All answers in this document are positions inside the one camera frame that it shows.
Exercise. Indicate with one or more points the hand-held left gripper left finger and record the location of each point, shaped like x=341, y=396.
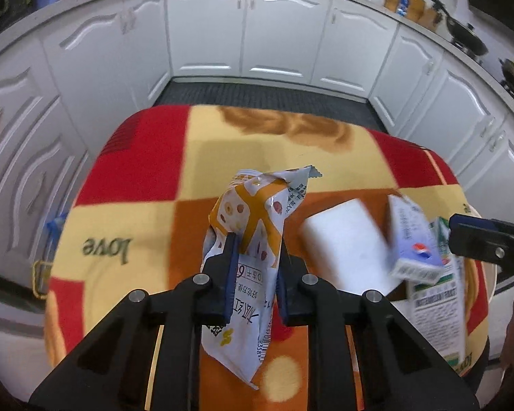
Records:
x=229, y=282

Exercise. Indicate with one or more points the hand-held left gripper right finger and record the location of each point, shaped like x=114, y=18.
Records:
x=281, y=299

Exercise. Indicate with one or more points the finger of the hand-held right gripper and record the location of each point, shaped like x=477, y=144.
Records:
x=475, y=246
x=471, y=221

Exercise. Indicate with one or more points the small blue white box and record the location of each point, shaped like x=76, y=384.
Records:
x=411, y=239

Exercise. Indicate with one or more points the white green carton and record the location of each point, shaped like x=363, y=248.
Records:
x=437, y=308

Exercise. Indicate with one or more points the silver orange snack packet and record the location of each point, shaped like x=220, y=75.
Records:
x=257, y=209

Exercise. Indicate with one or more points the white foam block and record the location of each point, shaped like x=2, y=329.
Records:
x=347, y=239

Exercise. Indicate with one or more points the printed checkered blanket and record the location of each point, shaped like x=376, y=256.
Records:
x=145, y=180

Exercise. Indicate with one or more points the small blue bag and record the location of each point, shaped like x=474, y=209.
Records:
x=56, y=224

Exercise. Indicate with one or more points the black wok with lid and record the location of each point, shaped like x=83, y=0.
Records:
x=467, y=36

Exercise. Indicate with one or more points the dark ribbed floor mat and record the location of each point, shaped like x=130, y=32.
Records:
x=261, y=98

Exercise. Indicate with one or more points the yellow object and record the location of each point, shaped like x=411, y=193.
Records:
x=40, y=280

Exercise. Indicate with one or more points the wooden knife block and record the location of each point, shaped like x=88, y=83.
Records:
x=430, y=17

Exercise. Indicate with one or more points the wooden cutting board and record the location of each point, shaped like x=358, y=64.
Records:
x=417, y=6

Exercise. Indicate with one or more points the row of white cabinet doors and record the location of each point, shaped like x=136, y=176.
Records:
x=282, y=30

